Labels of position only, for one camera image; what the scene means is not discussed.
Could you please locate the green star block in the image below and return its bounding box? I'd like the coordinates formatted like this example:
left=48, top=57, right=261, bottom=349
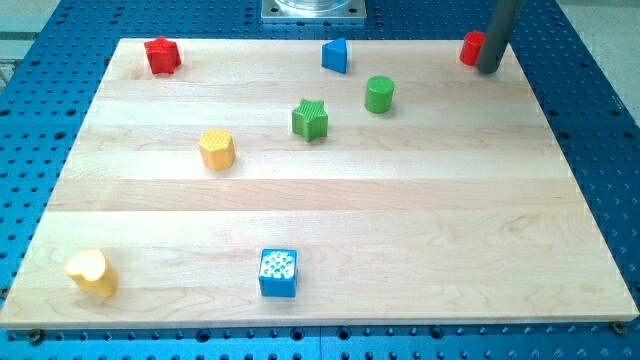
left=291, top=99, right=329, bottom=142

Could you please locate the light wooden board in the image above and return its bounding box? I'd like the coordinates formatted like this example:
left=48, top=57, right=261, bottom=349
left=1, top=39, right=638, bottom=329

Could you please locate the blue cube block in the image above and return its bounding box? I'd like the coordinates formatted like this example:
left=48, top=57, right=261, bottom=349
left=258, top=248, right=297, bottom=298

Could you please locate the yellow hexagon block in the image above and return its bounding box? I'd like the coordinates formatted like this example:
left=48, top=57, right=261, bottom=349
left=198, top=129, right=235, bottom=171

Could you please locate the green cylinder block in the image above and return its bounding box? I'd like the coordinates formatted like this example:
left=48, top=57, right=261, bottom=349
left=365, top=75, right=395, bottom=114

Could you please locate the blue triangle block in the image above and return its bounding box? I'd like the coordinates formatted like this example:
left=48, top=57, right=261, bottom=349
left=321, top=38, right=348, bottom=74

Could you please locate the red star block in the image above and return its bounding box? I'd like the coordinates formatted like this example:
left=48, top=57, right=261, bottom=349
left=144, top=36, right=181, bottom=74

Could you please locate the red block at board corner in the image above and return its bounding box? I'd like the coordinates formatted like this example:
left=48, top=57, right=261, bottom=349
left=459, top=31, right=485, bottom=66

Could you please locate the yellow heart block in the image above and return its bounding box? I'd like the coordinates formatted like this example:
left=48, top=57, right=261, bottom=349
left=64, top=249, right=119, bottom=298

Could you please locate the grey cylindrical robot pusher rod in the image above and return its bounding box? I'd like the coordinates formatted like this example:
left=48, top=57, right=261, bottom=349
left=476, top=0, right=524, bottom=74

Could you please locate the blue perforated metal table plate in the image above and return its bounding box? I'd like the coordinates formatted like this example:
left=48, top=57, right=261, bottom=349
left=1, top=0, right=639, bottom=359

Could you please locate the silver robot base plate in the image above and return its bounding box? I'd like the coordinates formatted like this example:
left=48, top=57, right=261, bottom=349
left=260, top=0, right=367, bottom=24

